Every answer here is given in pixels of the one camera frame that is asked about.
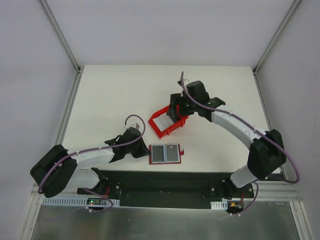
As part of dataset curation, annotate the red plastic bin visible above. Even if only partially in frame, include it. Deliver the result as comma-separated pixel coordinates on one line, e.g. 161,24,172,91
148,105,187,139

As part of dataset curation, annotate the black credit card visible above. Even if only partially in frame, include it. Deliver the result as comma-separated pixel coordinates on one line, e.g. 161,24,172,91
151,145,164,163
166,144,180,163

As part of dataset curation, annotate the red leather card holder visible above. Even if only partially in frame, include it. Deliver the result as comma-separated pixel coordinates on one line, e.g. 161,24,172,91
149,143,185,165

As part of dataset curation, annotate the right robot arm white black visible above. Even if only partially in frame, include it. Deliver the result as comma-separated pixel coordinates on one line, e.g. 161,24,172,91
166,80,287,200

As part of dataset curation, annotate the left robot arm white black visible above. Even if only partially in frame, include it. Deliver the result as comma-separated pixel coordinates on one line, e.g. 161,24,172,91
30,127,151,198

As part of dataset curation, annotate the white card stack in bin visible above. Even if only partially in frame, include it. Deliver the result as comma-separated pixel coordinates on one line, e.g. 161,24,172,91
153,114,174,132

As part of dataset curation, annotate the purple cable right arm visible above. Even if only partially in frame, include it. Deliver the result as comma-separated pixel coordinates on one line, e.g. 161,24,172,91
179,71,301,218

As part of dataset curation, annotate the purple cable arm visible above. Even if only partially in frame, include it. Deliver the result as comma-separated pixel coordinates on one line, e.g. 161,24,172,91
37,114,147,214
179,71,301,218

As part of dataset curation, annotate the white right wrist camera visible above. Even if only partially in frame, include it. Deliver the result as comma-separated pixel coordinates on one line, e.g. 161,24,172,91
177,78,189,95

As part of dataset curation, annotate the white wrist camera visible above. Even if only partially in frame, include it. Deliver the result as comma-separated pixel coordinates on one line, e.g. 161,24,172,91
177,78,189,95
124,122,140,130

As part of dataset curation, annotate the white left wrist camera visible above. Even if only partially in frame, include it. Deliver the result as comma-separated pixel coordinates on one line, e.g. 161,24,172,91
124,122,140,130

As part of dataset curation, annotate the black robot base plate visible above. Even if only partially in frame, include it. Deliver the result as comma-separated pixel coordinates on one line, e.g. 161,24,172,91
92,170,254,209

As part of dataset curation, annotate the aluminium side rail left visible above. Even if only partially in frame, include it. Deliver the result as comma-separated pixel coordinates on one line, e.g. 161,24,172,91
53,66,85,146

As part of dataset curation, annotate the aluminium side rail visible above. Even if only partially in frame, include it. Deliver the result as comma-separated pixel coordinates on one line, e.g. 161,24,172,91
252,71,286,181
53,66,85,146

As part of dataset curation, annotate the white slotted cable duct left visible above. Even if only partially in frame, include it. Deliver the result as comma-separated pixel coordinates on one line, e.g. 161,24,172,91
42,196,120,208

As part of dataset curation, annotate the white slotted cable duct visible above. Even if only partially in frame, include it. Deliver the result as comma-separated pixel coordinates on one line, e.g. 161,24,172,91
210,200,228,211
42,196,120,208

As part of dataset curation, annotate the aluminium frame post right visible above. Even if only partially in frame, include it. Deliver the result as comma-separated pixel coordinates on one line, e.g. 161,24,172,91
252,0,303,76

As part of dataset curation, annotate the aluminium frame post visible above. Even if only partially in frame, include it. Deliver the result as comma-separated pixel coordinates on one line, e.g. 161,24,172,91
252,0,303,76
37,0,82,74

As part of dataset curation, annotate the aluminium side rail right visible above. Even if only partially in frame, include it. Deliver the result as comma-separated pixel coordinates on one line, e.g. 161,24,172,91
252,71,286,181

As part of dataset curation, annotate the white slotted cable duct right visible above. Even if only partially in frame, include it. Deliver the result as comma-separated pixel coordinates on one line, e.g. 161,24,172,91
210,200,228,211

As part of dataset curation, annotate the aluminium frame post left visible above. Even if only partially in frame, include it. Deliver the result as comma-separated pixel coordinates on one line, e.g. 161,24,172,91
37,0,82,74

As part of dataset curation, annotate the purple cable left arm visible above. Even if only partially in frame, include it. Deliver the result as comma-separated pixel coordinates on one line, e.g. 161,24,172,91
37,114,147,214

